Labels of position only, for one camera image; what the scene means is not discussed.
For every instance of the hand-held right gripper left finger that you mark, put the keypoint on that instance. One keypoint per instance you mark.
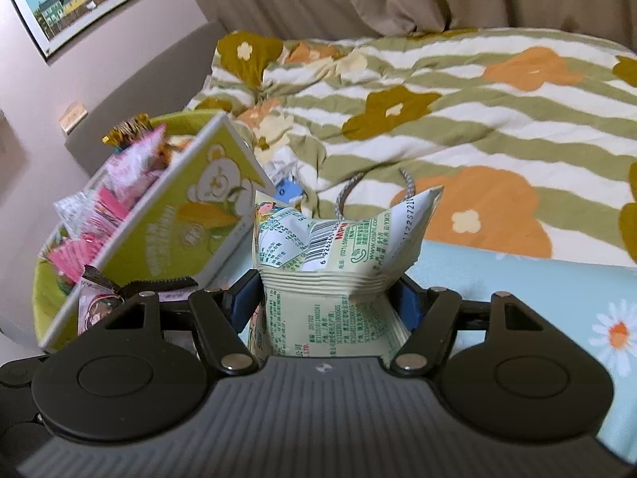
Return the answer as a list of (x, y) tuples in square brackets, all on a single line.
[(241, 304)]

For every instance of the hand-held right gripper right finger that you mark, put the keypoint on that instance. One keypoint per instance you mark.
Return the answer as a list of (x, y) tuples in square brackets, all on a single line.
[(408, 303)]

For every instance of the pale green snack packet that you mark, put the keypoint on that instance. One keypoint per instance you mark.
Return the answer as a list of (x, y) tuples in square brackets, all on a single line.
[(338, 269)]

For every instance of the green bear print box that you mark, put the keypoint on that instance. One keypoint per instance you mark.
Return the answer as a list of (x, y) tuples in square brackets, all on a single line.
[(164, 239)]

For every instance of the pile of pink snack packets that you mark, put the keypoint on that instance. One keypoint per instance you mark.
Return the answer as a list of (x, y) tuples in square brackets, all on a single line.
[(107, 209)]

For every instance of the pink brown snack packet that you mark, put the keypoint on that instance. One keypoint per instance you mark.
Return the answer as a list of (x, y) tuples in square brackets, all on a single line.
[(99, 303)]

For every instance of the small blue white packet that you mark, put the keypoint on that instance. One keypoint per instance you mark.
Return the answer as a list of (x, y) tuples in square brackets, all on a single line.
[(288, 191)]

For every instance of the green striped floral blanket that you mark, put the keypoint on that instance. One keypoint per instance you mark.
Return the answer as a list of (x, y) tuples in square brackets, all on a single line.
[(473, 124)]

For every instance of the gold black snack packet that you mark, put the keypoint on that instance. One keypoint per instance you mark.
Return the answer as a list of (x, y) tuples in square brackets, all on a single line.
[(127, 132)]

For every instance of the grey headboard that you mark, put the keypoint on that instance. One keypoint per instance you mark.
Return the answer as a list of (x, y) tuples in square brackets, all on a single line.
[(149, 89)]

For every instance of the wall switch plate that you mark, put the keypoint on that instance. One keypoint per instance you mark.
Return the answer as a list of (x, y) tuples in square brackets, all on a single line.
[(73, 116)]

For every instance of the framed wall poster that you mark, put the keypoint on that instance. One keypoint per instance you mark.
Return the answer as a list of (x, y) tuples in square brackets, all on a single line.
[(82, 7)]

